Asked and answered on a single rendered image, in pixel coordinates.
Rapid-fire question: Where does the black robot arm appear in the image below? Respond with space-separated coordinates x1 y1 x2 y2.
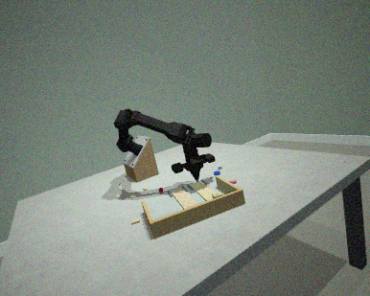
114 109 212 170

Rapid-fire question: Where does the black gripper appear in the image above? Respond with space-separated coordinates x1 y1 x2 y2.
172 148 216 180

